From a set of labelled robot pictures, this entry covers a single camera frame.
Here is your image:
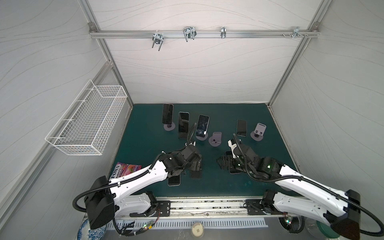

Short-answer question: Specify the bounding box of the metal u-bolt clamp left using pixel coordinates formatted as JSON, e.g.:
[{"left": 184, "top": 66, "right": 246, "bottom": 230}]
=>
[{"left": 152, "top": 33, "right": 164, "bottom": 51}]

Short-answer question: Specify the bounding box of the blue white ceramic plate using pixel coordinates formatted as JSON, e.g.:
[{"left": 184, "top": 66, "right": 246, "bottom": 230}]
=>
[{"left": 77, "top": 219, "right": 107, "bottom": 240}]

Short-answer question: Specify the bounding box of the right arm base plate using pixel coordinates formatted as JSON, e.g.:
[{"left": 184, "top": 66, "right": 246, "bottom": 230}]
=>
[{"left": 243, "top": 199, "right": 283, "bottom": 216}]

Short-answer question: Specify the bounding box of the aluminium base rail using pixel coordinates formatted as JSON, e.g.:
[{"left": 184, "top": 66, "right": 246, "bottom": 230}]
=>
[{"left": 85, "top": 196, "right": 329, "bottom": 221}]

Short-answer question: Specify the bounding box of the aluminium top crossbar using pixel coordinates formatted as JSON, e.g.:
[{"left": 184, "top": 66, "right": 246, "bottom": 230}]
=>
[{"left": 90, "top": 29, "right": 321, "bottom": 39}]

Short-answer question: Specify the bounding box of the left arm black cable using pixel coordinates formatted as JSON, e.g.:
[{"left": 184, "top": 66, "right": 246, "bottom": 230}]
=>
[{"left": 72, "top": 122, "right": 198, "bottom": 236}]

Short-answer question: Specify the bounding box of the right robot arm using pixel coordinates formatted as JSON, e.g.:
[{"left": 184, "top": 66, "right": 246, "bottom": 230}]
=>
[{"left": 223, "top": 140, "right": 361, "bottom": 240}]

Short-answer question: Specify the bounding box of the metal u-bolt clamp middle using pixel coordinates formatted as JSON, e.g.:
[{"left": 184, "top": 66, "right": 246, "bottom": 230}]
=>
[{"left": 183, "top": 26, "right": 197, "bottom": 42}]

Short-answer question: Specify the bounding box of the metal clamp small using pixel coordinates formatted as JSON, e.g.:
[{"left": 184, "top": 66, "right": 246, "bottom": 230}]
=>
[{"left": 221, "top": 27, "right": 227, "bottom": 39}]

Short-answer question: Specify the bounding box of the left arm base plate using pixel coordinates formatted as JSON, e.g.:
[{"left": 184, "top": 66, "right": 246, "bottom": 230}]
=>
[{"left": 130, "top": 201, "right": 171, "bottom": 218}]

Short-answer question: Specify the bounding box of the white wire basket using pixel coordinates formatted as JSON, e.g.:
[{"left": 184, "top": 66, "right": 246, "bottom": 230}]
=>
[{"left": 45, "top": 80, "right": 127, "bottom": 156}]

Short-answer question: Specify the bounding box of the metal u-bolt clamp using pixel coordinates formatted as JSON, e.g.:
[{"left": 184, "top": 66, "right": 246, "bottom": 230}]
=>
[
  {"left": 152, "top": 33, "right": 164, "bottom": 51},
  {"left": 183, "top": 26, "right": 197, "bottom": 42}
]

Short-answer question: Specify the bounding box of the small round beige container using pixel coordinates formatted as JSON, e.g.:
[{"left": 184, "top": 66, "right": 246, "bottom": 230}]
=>
[{"left": 191, "top": 222, "right": 205, "bottom": 238}]

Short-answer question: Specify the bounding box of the purple edged black phone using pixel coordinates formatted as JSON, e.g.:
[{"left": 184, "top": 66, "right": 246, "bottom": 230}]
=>
[{"left": 225, "top": 151, "right": 242, "bottom": 174}]

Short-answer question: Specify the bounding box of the grey round phone stand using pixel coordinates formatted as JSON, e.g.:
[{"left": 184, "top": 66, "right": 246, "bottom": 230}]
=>
[{"left": 250, "top": 123, "right": 267, "bottom": 142}]

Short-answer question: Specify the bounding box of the white vented cable duct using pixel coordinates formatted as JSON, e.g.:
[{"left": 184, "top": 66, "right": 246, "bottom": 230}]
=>
[{"left": 116, "top": 217, "right": 269, "bottom": 230}]

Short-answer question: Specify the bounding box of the black phone on grey stand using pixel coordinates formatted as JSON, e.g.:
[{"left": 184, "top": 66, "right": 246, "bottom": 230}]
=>
[{"left": 196, "top": 115, "right": 210, "bottom": 138}]

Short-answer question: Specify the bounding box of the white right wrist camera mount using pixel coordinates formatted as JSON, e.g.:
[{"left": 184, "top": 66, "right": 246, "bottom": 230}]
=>
[{"left": 228, "top": 139, "right": 238, "bottom": 158}]

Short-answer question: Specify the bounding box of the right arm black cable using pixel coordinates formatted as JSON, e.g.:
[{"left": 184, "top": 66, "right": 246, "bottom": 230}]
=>
[{"left": 232, "top": 133, "right": 384, "bottom": 238}]

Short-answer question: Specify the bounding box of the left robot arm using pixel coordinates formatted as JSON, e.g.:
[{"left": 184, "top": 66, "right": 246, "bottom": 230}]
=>
[{"left": 78, "top": 144, "right": 202, "bottom": 230}]

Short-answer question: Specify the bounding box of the purple snack packet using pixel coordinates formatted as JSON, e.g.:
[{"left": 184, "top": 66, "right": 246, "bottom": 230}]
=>
[{"left": 110, "top": 162, "right": 142, "bottom": 179}]

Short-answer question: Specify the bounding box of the green lid clear jar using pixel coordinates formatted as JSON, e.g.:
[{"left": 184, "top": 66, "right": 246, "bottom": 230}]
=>
[{"left": 305, "top": 218, "right": 340, "bottom": 240}]

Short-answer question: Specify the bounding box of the metal bracket right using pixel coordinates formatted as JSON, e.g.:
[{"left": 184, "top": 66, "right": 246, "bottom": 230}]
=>
[{"left": 282, "top": 27, "right": 309, "bottom": 39}]

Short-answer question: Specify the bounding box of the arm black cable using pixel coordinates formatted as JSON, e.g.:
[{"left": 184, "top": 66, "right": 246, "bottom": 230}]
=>
[
  {"left": 72, "top": 122, "right": 198, "bottom": 236},
  {"left": 232, "top": 133, "right": 384, "bottom": 238}
]

